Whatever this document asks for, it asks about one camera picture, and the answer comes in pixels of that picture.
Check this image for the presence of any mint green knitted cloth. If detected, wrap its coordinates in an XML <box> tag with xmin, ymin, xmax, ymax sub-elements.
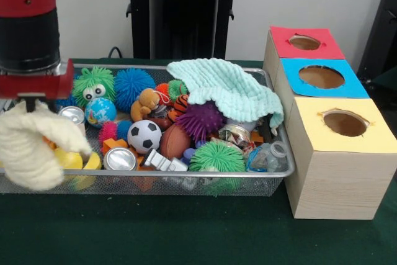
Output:
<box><xmin>166</xmin><ymin>58</ymin><xmax>284</xmax><ymax>134</ymax></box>

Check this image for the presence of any clear shallow bin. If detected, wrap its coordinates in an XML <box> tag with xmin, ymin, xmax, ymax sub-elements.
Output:
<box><xmin>0</xmin><ymin>62</ymin><xmax>297</xmax><ymax>197</ymax></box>

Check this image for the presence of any cream knitted cloth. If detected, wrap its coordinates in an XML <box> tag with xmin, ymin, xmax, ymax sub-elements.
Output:
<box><xmin>0</xmin><ymin>101</ymin><xmax>92</xmax><ymax>192</ymax></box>

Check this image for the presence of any green spiky ball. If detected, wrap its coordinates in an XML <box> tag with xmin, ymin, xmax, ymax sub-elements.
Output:
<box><xmin>189</xmin><ymin>140</ymin><xmax>246</xmax><ymax>195</ymax></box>

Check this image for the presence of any large blue spiky ball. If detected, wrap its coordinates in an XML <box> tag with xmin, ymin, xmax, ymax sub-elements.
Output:
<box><xmin>114</xmin><ymin>68</ymin><xmax>156</xmax><ymax>112</ymax></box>

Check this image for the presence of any orange plastic grid block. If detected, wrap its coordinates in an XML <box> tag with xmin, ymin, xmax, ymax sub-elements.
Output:
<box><xmin>102</xmin><ymin>138</ymin><xmax>128</xmax><ymax>154</ymax></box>

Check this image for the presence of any plain yellow ball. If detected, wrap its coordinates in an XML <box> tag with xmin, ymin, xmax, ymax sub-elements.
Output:
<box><xmin>53</xmin><ymin>147</ymin><xmax>84</xmax><ymax>170</ymax></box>

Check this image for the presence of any black cable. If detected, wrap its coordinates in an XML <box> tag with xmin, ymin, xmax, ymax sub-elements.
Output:
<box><xmin>108</xmin><ymin>46</ymin><xmax>125</xmax><ymax>60</ymax></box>

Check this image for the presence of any dark green table cloth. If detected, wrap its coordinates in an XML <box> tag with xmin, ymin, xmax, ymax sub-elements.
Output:
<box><xmin>0</xmin><ymin>57</ymin><xmax>397</xmax><ymax>265</ymax></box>

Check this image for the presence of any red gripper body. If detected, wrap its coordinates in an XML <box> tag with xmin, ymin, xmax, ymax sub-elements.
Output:
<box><xmin>0</xmin><ymin>60</ymin><xmax>74</xmax><ymax>99</ymax></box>

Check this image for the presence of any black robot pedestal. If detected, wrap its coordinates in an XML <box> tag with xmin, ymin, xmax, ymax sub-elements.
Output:
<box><xmin>120</xmin><ymin>0</ymin><xmax>250</xmax><ymax>61</ymax></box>

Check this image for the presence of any small soccer ball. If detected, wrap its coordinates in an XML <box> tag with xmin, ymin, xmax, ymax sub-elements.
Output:
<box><xmin>127</xmin><ymin>119</ymin><xmax>163</xmax><ymax>154</ymax></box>

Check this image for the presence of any crushed plastic water bottle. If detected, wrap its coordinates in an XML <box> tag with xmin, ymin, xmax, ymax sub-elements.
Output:
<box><xmin>247</xmin><ymin>140</ymin><xmax>290</xmax><ymax>173</ymax></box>

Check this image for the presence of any green fuzzy monster toy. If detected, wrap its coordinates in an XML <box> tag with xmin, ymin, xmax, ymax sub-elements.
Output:
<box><xmin>73</xmin><ymin>66</ymin><xmax>117</xmax><ymax>109</ymax></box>

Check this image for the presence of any purple spiky ball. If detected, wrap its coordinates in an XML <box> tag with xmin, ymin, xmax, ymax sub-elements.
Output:
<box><xmin>176</xmin><ymin>101</ymin><xmax>225</xmax><ymax>143</ymax></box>

